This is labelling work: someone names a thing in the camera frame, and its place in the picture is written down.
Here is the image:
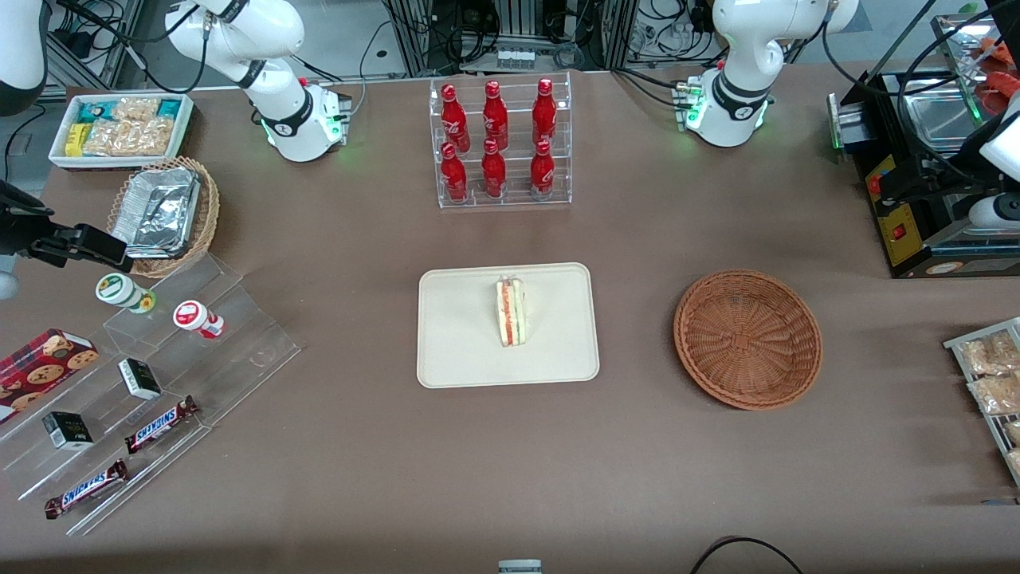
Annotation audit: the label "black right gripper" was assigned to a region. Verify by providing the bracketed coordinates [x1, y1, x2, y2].
[0, 180, 134, 273]

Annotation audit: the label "stainless steel tray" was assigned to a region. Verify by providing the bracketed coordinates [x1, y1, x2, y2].
[896, 14, 1020, 154]

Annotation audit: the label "red cola bottle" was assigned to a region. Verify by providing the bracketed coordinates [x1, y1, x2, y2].
[532, 77, 557, 148]
[481, 138, 508, 199]
[483, 80, 509, 152]
[530, 140, 556, 200]
[441, 142, 469, 202]
[441, 84, 469, 152]

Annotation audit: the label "white rectangular snack bin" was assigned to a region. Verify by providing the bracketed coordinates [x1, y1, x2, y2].
[49, 92, 194, 172]

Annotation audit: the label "silver foil packets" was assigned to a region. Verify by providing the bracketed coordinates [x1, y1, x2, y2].
[112, 166, 202, 258]

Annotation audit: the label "red tartan cookie box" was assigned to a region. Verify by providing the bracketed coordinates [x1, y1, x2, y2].
[0, 328, 100, 426]

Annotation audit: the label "clear acrylic bottle rack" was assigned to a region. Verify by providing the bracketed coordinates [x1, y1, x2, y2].
[429, 72, 573, 210]

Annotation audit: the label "clear bag of crackers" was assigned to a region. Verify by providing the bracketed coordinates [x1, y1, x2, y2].
[112, 97, 160, 122]
[84, 120, 175, 156]

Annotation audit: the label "black machine with yellow label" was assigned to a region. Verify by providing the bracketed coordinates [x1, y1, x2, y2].
[827, 70, 1020, 280]

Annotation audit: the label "plastic-wrapped triangle sandwich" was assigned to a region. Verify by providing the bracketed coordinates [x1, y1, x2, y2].
[494, 276, 528, 348]

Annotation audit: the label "red lid yogurt cup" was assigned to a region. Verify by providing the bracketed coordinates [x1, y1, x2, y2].
[173, 300, 226, 340]

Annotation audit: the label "green lid sunflower cup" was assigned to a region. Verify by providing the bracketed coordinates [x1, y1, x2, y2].
[96, 273, 157, 314]

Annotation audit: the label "large brown wicker basket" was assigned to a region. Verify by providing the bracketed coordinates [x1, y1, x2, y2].
[673, 269, 823, 411]

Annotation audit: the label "metal snack tray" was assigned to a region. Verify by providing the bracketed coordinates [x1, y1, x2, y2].
[944, 317, 1020, 487]

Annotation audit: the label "black cable loop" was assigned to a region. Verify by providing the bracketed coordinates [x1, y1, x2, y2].
[689, 537, 806, 574]

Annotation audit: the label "Snickers chocolate bar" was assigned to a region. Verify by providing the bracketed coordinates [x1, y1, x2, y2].
[44, 458, 129, 520]
[124, 395, 200, 455]

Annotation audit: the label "clear acrylic stepped shelf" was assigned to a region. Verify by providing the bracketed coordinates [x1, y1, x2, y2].
[0, 254, 302, 537]

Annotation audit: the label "small light wicker basket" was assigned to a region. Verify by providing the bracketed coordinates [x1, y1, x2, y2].
[106, 156, 221, 279]

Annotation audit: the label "orange wrapped item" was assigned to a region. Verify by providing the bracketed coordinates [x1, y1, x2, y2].
[979, 36, 1020, 112]

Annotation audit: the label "cream rectangular plastic tray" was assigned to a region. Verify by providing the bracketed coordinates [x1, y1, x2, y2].
[417, 262, 600, 390]

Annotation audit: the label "small black carton box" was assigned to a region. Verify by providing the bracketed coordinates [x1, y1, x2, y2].
[118, 358, 163, 401]
[42, 411, 95, 452]

